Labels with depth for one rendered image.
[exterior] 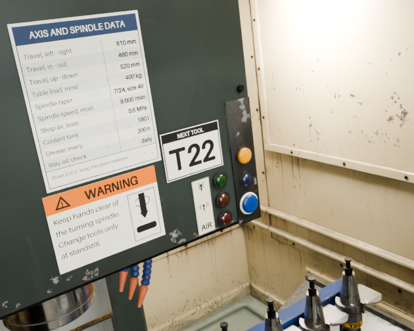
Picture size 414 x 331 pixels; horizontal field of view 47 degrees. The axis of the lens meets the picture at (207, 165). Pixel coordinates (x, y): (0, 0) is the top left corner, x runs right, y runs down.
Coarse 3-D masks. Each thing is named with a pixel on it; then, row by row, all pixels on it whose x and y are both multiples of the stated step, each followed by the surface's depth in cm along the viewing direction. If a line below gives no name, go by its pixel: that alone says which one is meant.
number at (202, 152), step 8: (208, 136) 70; (192, 144) 69; (200, 144) 70; (208, 144) 71; (216, 144) 71; (192, 152) 69; (200, 152) 70; (208, 152) 71; (216, 152) 72; (192, 160) 70; (200, 160) 70; (208, 160) 71; (216, 160) 72; (192, 168) 70
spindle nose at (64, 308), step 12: (84, 288) 79; (60, 300) 76; (72, 300) 77; (84, 300) 79; (24, 312) 75; (36, 312) 75; (48, 312) 75; (60, 312) 76; (72, 312) 78; (84, 312) 80; (12, 324) 76; (24, 324) 75; (36, 324) 76; (48, 324) 76; (60, 324) 77
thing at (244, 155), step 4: (244, 148) 74; (248, 148) 74; (240, 152) 74; (244, 152) 74; (248, 152) 74; (240, 156) 74; (244, 156) 74; (248, 156) 74; (240, 160) 74; (244, 160) 74; (248, 160) 75
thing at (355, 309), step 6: (336, 300) 107; (360, 300) 106; (336, 306) 106; (342, 306) 104; (348, 306) 104; (354, 306) 104; (360, 306) 105; (348, 312) 104; (354, 312) 104; (360, 312) 106; (354, 318) 104
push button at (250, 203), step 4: (248, 196) 76; (252, 196) 76; (244, 200) 76; (248, 200) 76; (252, 200) 76; (256, 200) 77; (244, 204) 76; (248, 204) 76; (252, 204) 76; (256, 204) 77; (244, 208) 76; (248, 208) 76; (252, 208) 77; (248, 212) 76
